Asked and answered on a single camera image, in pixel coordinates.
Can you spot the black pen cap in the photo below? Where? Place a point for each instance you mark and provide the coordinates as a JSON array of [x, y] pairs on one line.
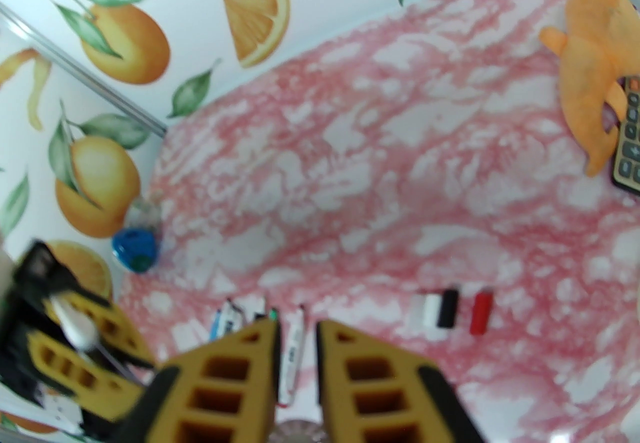
[[448, 308]]

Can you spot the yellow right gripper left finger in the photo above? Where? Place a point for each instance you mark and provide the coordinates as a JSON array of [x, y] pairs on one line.
[[262, 381]]

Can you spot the grey desk calculator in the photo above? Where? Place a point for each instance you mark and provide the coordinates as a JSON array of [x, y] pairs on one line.
[[631, 146]]

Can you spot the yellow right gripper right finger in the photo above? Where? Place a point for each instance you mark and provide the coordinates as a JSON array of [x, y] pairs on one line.
[[334, 391]]

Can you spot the black whiteboard marker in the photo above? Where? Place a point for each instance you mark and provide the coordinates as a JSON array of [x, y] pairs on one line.
[[292, 356], [259, 306]]

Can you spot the white bottle blue cap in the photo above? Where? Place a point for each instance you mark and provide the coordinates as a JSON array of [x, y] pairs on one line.
[[135, 248]]

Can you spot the pink marble patterned mat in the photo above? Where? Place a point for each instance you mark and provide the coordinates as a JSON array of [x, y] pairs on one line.
[[400, 156]]

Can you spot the blue thin pen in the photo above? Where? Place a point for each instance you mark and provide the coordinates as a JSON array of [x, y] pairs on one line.
[[220, 323]]

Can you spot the red pen cap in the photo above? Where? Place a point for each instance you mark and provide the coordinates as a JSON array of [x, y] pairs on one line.
[[481, 313]]

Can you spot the white thin pen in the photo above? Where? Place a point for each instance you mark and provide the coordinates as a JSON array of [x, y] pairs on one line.
[[239, 311]]

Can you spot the green whiteboard marker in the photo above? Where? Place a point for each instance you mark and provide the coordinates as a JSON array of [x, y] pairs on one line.
[[273, 315]]

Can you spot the orange plush toy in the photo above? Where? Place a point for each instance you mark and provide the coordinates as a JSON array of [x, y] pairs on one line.
[[595, 56]]

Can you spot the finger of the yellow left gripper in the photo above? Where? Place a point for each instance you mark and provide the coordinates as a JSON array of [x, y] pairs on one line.
[[85, 376], [120, 331]]

